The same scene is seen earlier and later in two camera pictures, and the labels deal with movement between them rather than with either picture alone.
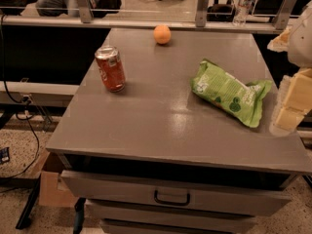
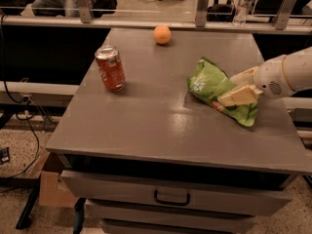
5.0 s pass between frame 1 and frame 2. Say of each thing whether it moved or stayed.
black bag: stayed
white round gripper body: moved
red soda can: stayed
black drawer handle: stayed
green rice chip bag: stayed
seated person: stayed
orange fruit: stayed
